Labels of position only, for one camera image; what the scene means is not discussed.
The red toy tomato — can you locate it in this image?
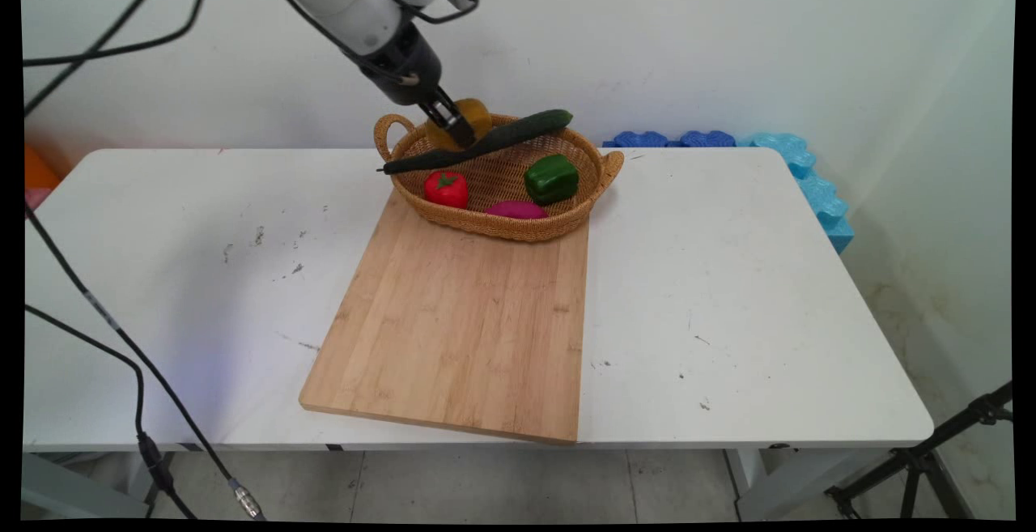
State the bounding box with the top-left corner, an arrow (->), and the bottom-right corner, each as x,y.
423,170 -> 469,210

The light blue foam mat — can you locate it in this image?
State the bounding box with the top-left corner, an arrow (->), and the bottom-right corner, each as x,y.
797,174 -> 856,254
737,133 -> 817,181

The black cable with inline plug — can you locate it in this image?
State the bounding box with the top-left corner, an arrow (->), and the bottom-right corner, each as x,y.
24,305 -> 195,519

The dark blue foam mat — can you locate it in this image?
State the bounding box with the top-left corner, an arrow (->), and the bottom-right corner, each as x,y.
678,130 -> 737,149
603,130 -> 672,149

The black overhead cable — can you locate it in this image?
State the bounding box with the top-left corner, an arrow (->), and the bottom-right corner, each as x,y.
23,0 -> 217,116

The black camera tripod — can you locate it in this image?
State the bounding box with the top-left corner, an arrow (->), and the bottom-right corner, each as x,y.
824,382 -> 1014,521

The purple toy sweet potato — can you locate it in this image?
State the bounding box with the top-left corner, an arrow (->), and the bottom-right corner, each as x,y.
486,200 -> 549,220

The dark green toy cucumber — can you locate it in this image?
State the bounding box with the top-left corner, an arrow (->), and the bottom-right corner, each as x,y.
376,109 -> 574,175

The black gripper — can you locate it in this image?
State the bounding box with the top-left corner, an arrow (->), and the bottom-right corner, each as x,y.
356,22 -> 478,149

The orange box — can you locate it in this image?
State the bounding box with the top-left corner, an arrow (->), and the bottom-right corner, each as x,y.
24,143 -> 62,193

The white table leg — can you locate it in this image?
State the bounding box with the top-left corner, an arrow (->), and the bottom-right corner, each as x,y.
724,447 -> 814,522

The yellow toy pepper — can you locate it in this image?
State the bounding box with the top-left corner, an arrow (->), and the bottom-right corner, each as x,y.
425,98 -> 493,152

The black cable with metal connector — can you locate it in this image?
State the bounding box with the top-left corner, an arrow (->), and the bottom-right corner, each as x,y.
24,206 -> 268,521

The woven wicker basket with handles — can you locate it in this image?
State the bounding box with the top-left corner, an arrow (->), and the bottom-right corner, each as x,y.
373,113 -> 625,242

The bamboo wooden cutting board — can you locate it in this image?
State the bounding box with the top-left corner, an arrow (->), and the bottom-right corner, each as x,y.
299,192 -> 589,445

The green toy bell pepper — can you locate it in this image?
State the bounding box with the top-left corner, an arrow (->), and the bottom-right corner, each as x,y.
524,154 -> 580,206

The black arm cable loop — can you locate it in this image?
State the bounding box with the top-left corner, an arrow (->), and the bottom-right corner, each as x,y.
259,0 -> 480,83

